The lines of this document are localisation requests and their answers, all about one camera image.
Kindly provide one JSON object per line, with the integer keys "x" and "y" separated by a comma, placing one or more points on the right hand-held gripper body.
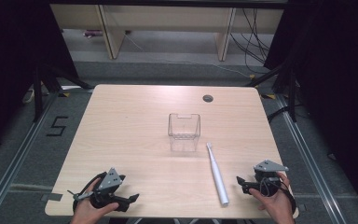
{"x": 267, "y": 179}

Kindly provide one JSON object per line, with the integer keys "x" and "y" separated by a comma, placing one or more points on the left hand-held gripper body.
{"x": 109, "y": 181}

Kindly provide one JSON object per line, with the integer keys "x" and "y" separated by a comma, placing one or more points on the person's right hand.
{"x": 275, "y": 207}

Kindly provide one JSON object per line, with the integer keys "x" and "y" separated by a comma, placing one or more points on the person's left hand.
{"x": 88, "y": 212}

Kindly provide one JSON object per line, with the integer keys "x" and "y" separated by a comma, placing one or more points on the white electric toothbrush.
{"x": 217, "y": 175}

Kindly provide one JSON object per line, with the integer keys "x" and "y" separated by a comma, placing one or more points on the clear plastic container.
{"x": 184, "y": 132}

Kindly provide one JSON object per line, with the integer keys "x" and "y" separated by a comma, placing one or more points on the black metal stand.
{"x": 292, "y": 93}
{"x": 38, "y": 93}

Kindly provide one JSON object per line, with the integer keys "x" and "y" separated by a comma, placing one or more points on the dark curtain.
{"x": 9, "y": 56}
{"x": 338, "y": 77}

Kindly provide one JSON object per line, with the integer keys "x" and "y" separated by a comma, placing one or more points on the small purple object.
{"x": 92, "y": 33}

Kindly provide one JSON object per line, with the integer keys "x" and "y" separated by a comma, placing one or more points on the metal floor rail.
{"x": 15, "y": 161}
{"x": 310, "y": 161}

